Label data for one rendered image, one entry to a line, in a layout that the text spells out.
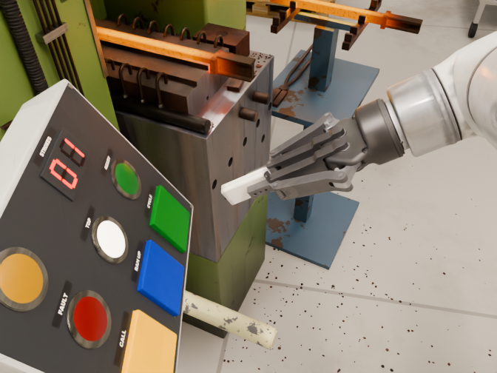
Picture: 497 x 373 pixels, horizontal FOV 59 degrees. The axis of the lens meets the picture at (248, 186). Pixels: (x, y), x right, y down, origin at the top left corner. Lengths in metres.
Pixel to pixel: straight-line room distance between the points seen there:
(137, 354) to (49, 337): 0.11
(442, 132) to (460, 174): 1.88
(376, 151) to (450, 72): 0.11
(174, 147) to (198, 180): 0.10
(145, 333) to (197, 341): 1.13
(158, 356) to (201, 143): 0.51
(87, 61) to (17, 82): 0.16
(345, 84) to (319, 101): 0.14
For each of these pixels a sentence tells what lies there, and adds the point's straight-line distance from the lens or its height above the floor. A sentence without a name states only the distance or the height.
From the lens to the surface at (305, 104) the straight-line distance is 1.43.
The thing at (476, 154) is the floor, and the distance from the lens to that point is 2.56.
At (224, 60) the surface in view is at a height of 1.01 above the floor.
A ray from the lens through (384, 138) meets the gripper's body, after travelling 0.52.
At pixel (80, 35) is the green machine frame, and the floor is 1.13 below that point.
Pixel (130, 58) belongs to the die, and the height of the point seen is 0.99.
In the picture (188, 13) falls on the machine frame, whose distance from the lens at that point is 1.29.
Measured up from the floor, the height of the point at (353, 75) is 0.68.
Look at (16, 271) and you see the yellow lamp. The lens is 0.44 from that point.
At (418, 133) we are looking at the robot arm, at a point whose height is 1.20.
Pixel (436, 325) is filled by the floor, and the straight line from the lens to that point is 1.82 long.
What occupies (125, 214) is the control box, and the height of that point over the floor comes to 1.08.
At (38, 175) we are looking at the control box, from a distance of 0.50.
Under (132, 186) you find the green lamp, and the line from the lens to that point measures 0.61.
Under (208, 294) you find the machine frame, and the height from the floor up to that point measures 0.28.
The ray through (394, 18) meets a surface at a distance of 1.35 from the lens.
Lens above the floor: 1.50
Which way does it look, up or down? 45 degrees down
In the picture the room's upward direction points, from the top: straight up
